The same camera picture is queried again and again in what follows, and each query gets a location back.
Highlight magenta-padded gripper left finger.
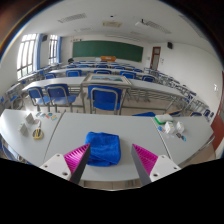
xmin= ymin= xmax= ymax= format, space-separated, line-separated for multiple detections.
xmin=39 ymin=143 xmax=92 ymax=185

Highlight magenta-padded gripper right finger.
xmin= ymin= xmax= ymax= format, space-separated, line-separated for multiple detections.
xmin=130 ymin=143 xmax=182 ymax=187

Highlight blue towel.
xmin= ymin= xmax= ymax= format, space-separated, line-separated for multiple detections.
xmin=84 ymin=131 xmax=122 ymax=168

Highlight small white box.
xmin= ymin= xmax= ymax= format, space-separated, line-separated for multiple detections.
xmin=164 ymin=120 xmax=177 ymax=135
xmin=175 ymin=121 xmax=185 ymax=134

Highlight blue classroom chair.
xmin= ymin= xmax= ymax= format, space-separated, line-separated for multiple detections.
xmin=44 ymin=83 xmax=78 ymax=108
xmin=27 ymin=86 xmax=51 ymax=108
xmin=87 ymin=85 xmax=123 ymax=113

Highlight long grey classroom desk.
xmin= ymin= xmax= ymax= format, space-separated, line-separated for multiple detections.
xmin=128 ymin=78 xmax=188 ymax=111
xmin=21 ymin=76 xmax=88 ymax=111

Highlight framed picture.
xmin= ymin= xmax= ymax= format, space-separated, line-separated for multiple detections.
xmin=82 ymin=73 xmax=133 ymax=87

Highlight group of blue chairs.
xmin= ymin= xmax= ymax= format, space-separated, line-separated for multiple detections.
xmin=0 ymin=59 xmax=216 ymax=118

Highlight brown wooden door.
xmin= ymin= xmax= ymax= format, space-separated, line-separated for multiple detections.
xmin=149 ymin=46 xmax=162 ymax=71

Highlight orange lectern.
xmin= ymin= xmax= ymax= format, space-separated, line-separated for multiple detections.
xmin=100 ymin=55 xmax=117 ymax=62

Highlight blue curtain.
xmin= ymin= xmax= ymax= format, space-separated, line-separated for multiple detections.
xmin=56 ymin=35 xmax=63 ymax=64
xmin=34 ymin=33 xmax=43 ymax=71

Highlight green chalkboard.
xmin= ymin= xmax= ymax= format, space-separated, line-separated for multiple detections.
xmin=72 ymin=40 xmax=144 ymax=63

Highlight narrow bright window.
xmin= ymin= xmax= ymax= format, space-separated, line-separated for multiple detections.
xmin=48 ymin=34 xmax=59 ymax=65

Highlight large bright window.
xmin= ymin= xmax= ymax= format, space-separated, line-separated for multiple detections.
xmin=16 ymin=33 xmax=38 ymax=79

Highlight ceiling vent grille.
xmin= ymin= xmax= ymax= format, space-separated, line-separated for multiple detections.
xmin=144 ymin=19 xmax=173 ymax=35
xmin=57 ymin=12 xmax=88 ymax=24

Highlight ceiling projector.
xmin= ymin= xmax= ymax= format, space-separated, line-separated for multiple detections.
xmin=134 ymin=19 xmax=151 ymax=28

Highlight ceiling light panel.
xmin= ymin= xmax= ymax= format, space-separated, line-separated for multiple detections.
xmin=101 ymin=20 xmax=123 ymax=28

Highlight yellow-handled scissors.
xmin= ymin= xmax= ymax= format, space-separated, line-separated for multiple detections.
xmin=31 ymin=119 xmax=45 ymax=140

